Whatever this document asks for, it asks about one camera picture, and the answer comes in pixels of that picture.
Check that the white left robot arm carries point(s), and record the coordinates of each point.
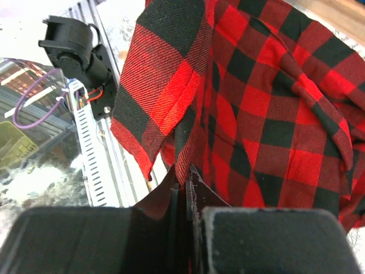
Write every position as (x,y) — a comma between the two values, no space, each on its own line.
(76,48)

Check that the aluminium mounting rail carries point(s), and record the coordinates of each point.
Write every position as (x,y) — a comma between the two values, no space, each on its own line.
(53,151)

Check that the wooden clothes rack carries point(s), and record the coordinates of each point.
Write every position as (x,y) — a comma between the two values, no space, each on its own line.
(345,16)

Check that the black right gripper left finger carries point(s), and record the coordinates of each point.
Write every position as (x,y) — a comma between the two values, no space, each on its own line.
(137,239)

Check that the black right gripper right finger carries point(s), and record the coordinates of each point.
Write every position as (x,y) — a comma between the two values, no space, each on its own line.
(263,240)

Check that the red plaid shirt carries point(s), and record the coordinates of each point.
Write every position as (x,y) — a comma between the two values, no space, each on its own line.
(265,102)

